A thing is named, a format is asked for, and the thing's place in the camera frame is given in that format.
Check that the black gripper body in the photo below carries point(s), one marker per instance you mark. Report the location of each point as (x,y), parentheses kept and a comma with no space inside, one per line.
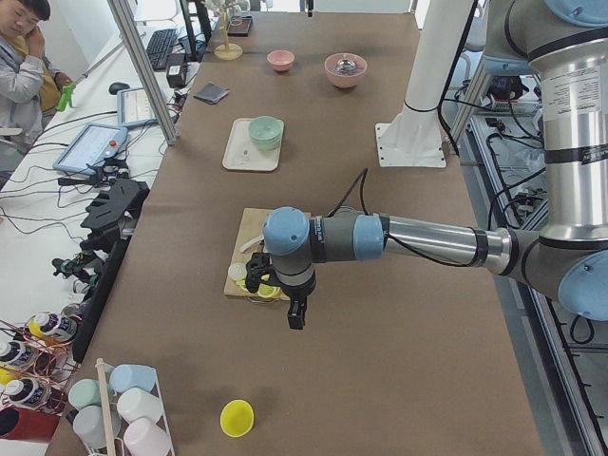
(296,298)

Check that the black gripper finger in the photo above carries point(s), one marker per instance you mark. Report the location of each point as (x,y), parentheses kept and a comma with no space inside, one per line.
(296,316)

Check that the white ceramic spoon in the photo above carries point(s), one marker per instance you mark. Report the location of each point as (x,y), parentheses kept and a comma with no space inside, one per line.
(250,243)

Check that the small pink bowl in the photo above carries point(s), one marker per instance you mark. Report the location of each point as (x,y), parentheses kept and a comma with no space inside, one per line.
(280,60)

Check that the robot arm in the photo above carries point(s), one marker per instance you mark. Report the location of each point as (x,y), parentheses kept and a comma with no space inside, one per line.
(565,42)

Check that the green bowl stack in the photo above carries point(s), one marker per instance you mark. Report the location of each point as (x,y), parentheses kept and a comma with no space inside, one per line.
(265,132)

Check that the large pink bowl with ice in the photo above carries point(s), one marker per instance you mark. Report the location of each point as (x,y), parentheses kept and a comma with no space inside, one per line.
(341,81)

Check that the yellow lemon slice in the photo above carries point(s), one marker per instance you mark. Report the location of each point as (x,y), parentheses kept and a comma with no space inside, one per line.
(268,292)

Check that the white garlic bulb toy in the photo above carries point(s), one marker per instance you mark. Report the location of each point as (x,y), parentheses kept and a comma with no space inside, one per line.
(237,271)

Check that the wooden cutting board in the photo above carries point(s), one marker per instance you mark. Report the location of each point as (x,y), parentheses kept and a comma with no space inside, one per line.
(250,226)

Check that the cream rabbit tray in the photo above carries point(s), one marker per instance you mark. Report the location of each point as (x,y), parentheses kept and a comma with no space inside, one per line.
(242,155)

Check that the white column base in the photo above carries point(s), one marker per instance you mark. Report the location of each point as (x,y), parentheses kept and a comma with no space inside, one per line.
(414,136)

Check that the pastel cup rack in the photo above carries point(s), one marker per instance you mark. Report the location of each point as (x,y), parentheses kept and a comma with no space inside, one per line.
(120,411)

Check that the black slotted tool holder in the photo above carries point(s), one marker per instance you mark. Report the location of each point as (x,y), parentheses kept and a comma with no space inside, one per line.
(125,196)

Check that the gray cloth pad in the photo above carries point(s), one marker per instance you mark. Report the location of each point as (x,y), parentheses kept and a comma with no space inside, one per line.
(211,93)

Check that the blue teach pendant far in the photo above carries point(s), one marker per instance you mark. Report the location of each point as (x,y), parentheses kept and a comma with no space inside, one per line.
(134,108)

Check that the blue teach pendant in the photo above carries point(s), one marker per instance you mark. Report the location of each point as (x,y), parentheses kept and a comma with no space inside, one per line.
(92,147)
(134,108)

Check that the wooden mug tree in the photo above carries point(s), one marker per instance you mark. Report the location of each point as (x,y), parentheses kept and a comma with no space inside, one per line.
(226,11)

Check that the blue teach pendant near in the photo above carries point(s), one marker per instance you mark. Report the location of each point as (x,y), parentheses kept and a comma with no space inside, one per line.
(92,147)

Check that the black keyboard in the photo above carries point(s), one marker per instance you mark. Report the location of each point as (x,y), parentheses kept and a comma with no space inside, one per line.
(160,47)

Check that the person in gray jacket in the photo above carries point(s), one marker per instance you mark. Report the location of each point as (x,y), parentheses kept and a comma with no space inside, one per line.
(31,87)

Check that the bottle wire basket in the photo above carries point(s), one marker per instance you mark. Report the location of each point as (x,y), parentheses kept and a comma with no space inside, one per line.
(37,363)

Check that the aluminium frame post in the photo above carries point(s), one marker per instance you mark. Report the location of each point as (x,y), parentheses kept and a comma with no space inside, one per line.
(124,20)

